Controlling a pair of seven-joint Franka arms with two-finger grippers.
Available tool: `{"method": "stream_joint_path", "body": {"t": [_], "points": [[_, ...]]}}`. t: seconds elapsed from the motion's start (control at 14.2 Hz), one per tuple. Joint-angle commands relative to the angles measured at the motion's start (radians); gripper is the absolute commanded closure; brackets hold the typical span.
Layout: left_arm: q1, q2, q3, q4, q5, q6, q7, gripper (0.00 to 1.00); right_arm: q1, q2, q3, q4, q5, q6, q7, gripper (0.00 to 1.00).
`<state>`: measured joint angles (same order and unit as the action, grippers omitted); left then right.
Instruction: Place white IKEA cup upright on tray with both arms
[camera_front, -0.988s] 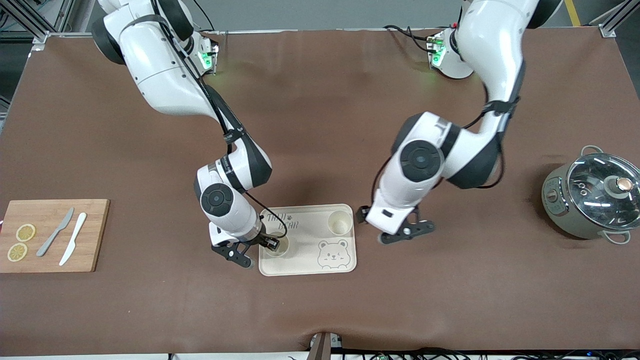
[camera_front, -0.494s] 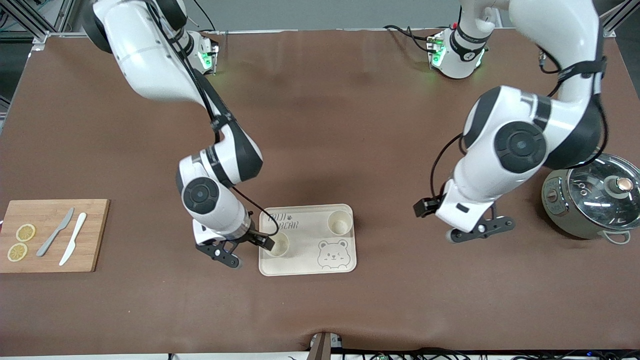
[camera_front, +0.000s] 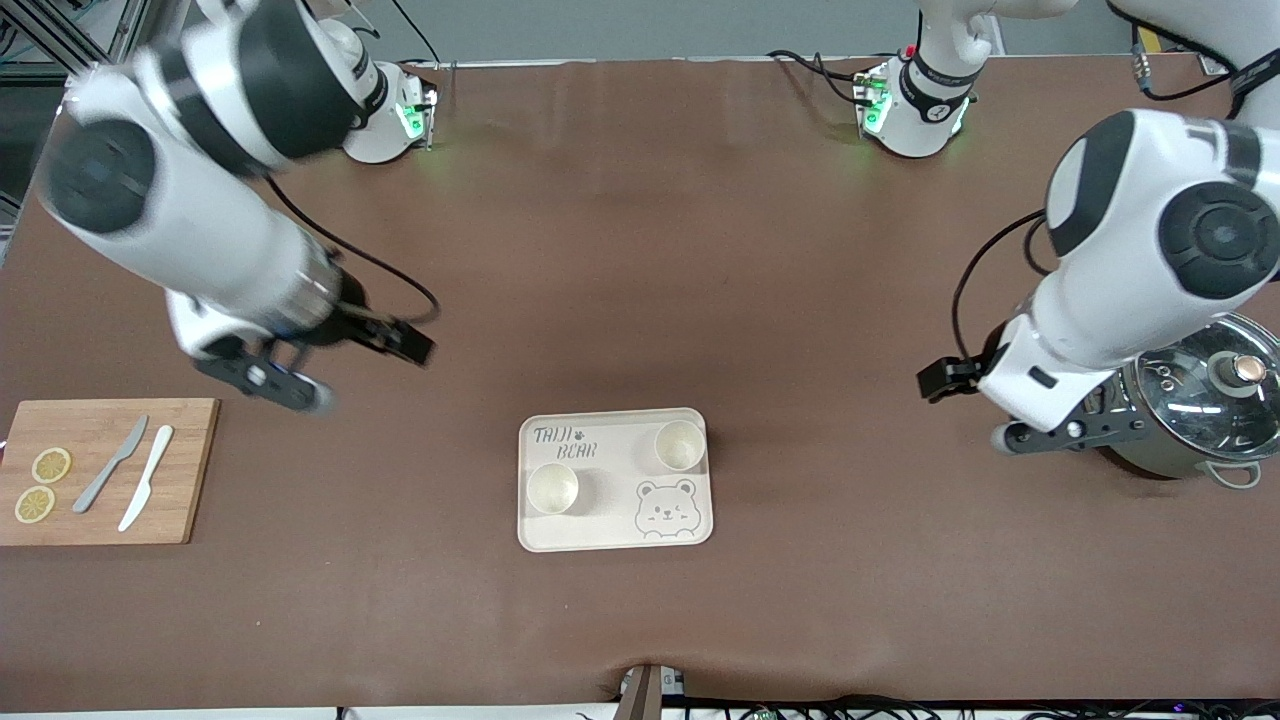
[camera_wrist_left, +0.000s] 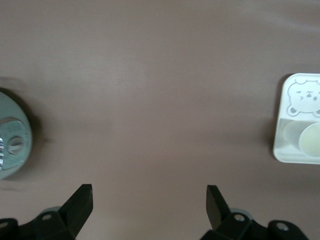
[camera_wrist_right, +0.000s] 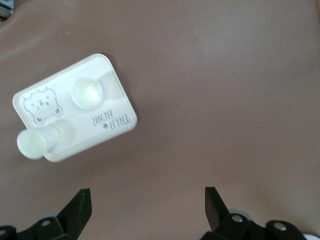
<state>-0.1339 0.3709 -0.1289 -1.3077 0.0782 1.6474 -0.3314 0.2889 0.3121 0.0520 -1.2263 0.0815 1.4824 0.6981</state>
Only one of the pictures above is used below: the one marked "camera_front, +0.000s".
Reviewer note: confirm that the grey-green electric cooking pot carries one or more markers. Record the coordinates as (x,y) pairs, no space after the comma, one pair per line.
(1180,466)

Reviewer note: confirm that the grey plastic knife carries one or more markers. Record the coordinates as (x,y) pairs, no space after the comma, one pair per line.
(112,462)

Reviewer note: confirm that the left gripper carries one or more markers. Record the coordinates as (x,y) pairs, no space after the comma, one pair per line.
(947,378)

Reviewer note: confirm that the brown table mat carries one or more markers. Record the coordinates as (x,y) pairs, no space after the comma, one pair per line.
(640,280)

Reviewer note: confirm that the lemon slice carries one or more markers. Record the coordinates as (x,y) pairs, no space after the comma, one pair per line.
(35,504)
(52,465)

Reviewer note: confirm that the beige bear print tray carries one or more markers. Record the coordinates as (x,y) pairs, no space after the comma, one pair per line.
(610,520)

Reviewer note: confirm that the grey metal bracket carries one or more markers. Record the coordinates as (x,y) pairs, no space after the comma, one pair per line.
(650,690)

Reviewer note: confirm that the white plastic knife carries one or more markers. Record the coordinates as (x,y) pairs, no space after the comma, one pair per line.
(148,475)

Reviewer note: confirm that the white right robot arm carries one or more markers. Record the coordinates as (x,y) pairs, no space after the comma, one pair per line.
(200,190)

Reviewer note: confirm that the white IKEA cup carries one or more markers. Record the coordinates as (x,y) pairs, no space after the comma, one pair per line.
(552,489)
(680,445)

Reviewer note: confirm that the wooden cutting board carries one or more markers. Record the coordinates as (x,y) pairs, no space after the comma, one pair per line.
(190,480)

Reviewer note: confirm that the aluminium frame profile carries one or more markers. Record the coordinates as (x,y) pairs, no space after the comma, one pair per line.
(60,35)

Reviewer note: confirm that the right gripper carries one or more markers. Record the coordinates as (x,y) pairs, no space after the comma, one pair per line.
(352,322)

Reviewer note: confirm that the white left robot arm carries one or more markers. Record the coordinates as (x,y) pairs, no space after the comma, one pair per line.
(1150,250)

